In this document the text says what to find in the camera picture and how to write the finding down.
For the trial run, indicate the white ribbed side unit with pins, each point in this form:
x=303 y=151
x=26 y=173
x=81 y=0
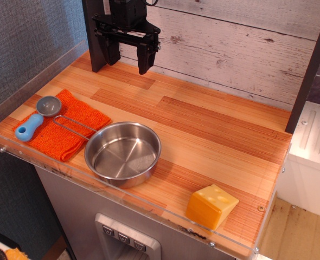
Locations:
x=299 y=181

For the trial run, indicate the clear acrylic table guard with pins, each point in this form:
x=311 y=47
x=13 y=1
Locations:
x=208 y=137

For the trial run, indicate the dark left frame post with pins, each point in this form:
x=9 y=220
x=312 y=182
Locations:
x=90 y=8

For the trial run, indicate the grey spoon with blue handle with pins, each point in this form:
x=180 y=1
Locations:
x=46 y=107

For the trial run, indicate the dark right frame post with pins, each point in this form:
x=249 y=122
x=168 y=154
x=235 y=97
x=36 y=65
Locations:
x=304 y=89

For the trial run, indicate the grey toy fridge cabinet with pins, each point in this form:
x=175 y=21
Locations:
x=76 y=208

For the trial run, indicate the orange knitted cloth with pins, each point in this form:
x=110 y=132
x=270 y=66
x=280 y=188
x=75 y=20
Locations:
x=61 y=138

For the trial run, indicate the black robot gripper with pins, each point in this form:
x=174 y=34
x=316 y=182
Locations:
x=126 y=23

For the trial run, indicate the dark frame post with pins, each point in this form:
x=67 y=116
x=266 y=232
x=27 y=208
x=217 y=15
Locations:
x=90 y=8
x=304 y=89

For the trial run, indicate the stainless steel pan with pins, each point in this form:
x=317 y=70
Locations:
x=123 y=154

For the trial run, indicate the yellow toy cheese wedge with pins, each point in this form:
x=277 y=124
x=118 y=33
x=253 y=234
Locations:
x=210 y=206

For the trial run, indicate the yellow object bottom left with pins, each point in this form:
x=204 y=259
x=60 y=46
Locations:
x=15 y=254

